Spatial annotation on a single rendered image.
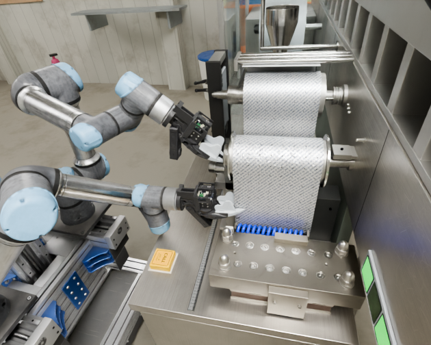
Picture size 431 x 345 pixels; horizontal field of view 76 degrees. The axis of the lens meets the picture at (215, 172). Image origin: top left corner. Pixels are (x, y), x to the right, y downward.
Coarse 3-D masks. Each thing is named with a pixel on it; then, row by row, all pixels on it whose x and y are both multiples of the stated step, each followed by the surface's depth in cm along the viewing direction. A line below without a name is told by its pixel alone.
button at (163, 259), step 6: (156, 252) 97; (162, 252) 97; (168, 252) 96; (174, 252) 97; (156, 258) 95; (162, 258) 95; (168, 258) 94; (150, 264) 93; (156, 264) 93; (162, 264) 93; (168, 264) 93; (162, 270) 94; (168, 270) 93
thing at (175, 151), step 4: (172, 128) 79; (176, 128) 78; (172, 132) 79; (176, 132) 79; (172, 136) 80; (176, 136) 80; (172, 140) 81; (176, 140) 81; (180, 140) 84; (172, 144) 82; (176, 144) 81; (180, 144) 85; (172, 148) 82; (176, 148) 82; (180, 148) 85; (172, 152) 83; (176, 152) 83; (180, 152) 85; (172, 156) 84; (176, 156) 84
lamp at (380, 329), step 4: (380, 320) 48; (376, 324) 50; (380, 324) 48; (384, 324) 47; (376, 328) 50; (380, 328) 48; (384, 328) 47; (376, 332) 50; (380, 332) 48; (384, 332) 47; (376, 336) 50; (380, 336) 48; (384, 336) 46; (380, 340) 48; (384, 340) 46; (388, 340) 45; (380, 344) 48; (384, 344) 46; (388, 344) 45
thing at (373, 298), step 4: (372, 288) 53; (372, 292) 53; (376, 292) 51; (368, 296) 55; (372, 296) 53; (376, 296) 51; (368, 300) 55; (372, 300) 53; (376, 300) 51; (372, 304) 53; (376, 304) 51; (372, 308) 53; (376, 308) 51; (380, 308) 49; (372, 312) 52; (376, 312) 51; (372, 316) 52; (376, 316) 50
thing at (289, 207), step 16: (240, 192) 82; (256, 192) 81; (272, 192) 80; (288, 192) 79; (304, 192) 77; (256, 208) 85; (272, 208) 84; (288, 208) 82; (304, 208) 81; (256, 224) 89; (272, 224) 88; (288, 224) 86; (304, 224) 85
